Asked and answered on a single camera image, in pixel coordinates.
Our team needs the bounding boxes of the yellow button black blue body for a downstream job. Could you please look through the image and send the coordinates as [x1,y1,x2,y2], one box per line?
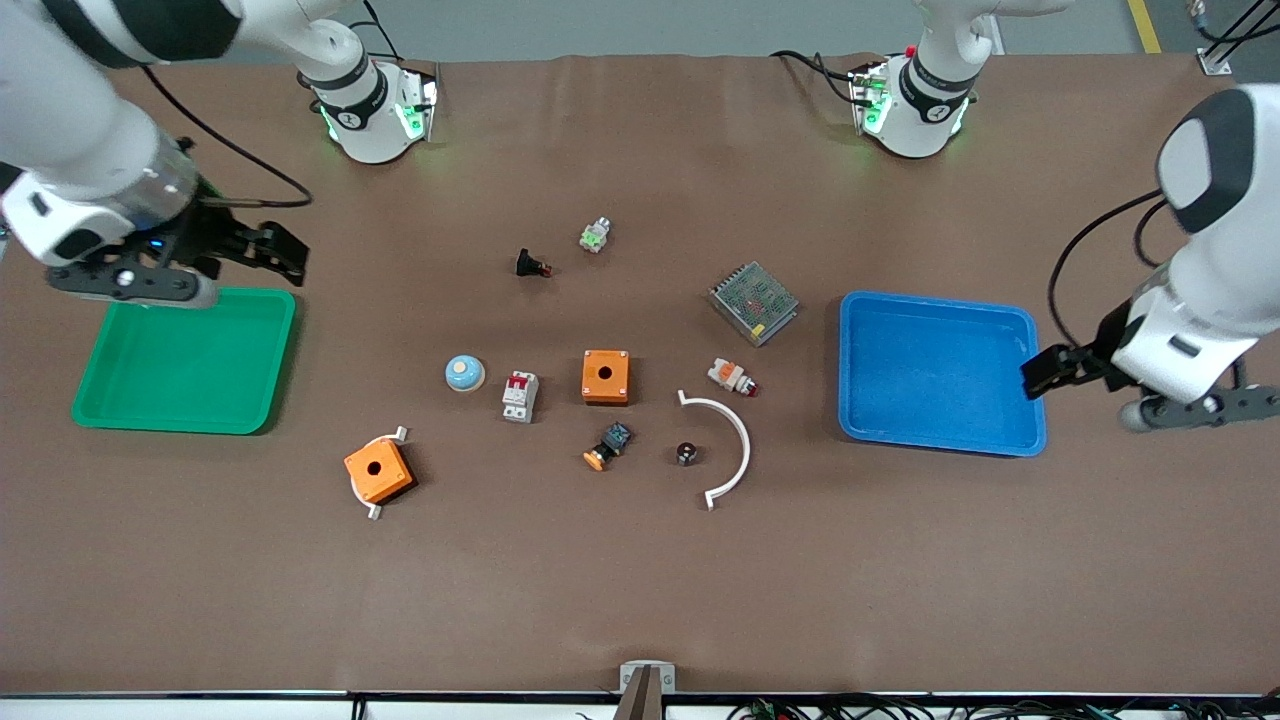
[583,422,633,471]

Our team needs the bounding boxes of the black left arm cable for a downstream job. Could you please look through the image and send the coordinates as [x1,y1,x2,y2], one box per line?
[1047,188,1171,351]

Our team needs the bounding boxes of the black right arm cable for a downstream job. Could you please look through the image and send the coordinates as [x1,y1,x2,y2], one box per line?
[140,62,314,209]

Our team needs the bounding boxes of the red push button orange base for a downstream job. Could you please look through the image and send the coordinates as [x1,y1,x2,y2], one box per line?
[707,359,759,398]

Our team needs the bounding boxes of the green plastic tray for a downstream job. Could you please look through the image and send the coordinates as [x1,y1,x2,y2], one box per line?
[70,287,298,436]

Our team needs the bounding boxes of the black base cable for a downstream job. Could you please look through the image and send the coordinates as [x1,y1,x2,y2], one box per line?
[360,0,441,91]
[770,48,861,106]

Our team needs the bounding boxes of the white circuit breaker red switches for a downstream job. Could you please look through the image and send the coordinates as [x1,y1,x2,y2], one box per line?
[502,370,540,425]

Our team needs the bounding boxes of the black cable bundle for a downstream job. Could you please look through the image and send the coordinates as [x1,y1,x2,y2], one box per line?
[725,693,1280,720]

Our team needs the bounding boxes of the white curved pipe bracket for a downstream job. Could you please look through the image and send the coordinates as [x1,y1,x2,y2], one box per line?
[677,390,751,512]

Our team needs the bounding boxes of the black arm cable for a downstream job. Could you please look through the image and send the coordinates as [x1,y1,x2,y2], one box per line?
[1047,188,1171,351]
[140,62,314,209]

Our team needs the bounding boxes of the orange button box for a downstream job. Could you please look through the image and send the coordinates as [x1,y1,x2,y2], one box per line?
[344,438,415,504]
[582,349,631,406]

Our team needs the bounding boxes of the dark tapered post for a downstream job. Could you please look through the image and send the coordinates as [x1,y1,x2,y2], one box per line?
[612,665,663,720]

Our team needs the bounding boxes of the black left base cable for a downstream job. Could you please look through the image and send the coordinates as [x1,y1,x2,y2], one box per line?
[770,48,861,106]

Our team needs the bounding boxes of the metal mesh power supply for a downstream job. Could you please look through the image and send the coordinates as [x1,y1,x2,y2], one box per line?
[709,262,800,348]

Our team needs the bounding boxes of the blue plastic tray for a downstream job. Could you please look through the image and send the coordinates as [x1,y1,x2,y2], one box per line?
[838,291,1048,458]

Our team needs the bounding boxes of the white table edge rail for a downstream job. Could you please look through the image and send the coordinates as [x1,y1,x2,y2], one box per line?
[0,692,1280,720]

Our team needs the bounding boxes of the black stand legs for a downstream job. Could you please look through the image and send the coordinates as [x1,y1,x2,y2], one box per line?
[1190,0,1280,56]

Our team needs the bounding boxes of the orange box with brackets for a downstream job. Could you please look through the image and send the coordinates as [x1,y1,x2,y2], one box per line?
[350,425,409,521]

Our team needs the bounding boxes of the black right base cable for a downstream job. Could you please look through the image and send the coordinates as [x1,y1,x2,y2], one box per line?
[360,0,441,91]

